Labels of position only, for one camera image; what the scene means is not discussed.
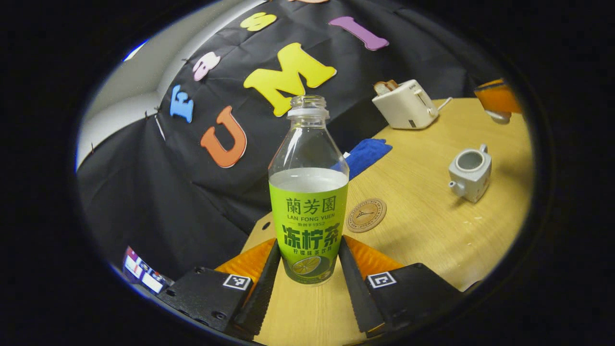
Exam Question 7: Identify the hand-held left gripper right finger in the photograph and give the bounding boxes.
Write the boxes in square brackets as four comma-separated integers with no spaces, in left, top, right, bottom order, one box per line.
[338,235,464,336]

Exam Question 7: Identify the white ceramic teacup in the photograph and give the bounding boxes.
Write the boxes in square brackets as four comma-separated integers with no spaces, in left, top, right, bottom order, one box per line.
[448,144,492,204]

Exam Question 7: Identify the round brown coaster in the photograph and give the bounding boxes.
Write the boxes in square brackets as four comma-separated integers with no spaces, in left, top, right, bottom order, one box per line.
[345,198,387,234]

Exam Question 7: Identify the black backdrop cloth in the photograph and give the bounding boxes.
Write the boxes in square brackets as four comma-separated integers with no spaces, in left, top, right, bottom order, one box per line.
[77,0,486,284]

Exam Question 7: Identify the clear water bottle green label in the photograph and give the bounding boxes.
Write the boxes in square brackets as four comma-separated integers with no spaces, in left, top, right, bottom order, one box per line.
[268,95,350,285]

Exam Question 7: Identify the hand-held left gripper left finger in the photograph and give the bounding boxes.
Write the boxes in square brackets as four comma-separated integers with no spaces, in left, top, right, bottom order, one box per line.
[156,239,282,337]

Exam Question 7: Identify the blue towel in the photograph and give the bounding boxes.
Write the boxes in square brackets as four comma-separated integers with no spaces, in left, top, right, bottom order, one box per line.
[332,139,393,181]

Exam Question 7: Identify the computer monitor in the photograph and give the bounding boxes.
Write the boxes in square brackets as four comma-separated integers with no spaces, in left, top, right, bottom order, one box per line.
[123,247,170,295]

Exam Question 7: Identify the white toaster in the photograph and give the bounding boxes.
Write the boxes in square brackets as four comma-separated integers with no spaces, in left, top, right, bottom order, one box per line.
[371,79,440,130]

